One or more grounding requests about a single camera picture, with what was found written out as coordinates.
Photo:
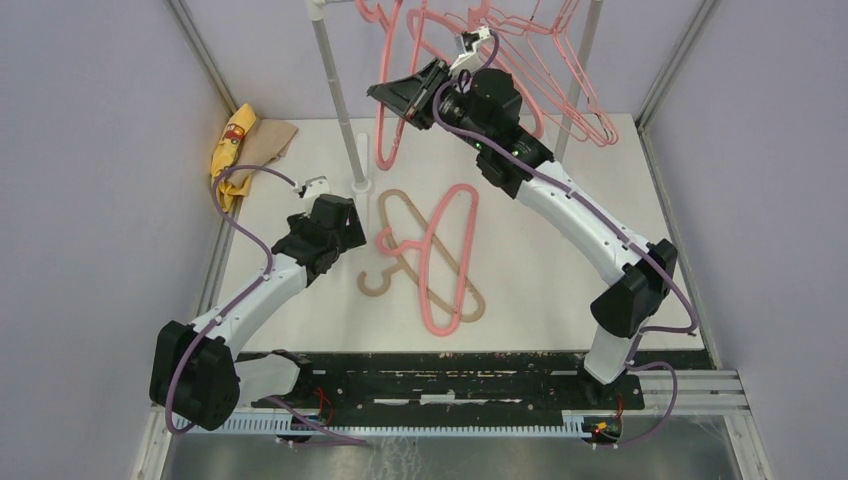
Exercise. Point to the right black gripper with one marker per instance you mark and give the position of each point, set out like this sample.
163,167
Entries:
412,96

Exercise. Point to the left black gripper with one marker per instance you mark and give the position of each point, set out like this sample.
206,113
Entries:
352,236

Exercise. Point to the pink plastic hanger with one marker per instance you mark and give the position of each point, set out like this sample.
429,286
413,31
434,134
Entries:
439,318
388,22
417,19

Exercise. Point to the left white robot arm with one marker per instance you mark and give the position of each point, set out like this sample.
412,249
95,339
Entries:
196,372

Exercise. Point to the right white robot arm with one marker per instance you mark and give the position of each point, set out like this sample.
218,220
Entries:
637,272

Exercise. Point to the yellow printed cloth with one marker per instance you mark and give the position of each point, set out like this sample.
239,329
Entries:
226,155

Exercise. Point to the beige cloth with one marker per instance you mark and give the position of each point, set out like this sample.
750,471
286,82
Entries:
266,141

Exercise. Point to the left rack pole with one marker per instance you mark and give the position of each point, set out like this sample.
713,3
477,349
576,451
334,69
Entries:
315,11

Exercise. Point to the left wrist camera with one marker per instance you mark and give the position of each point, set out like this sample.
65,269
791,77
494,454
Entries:
314,187

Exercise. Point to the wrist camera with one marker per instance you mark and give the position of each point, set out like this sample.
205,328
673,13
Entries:
314,187
470,45

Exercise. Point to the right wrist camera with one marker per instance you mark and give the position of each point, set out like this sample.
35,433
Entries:
470,45

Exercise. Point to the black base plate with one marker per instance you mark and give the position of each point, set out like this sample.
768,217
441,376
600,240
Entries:
452,389

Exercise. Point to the white cable duct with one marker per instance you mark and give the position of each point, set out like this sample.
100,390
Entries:
280,423

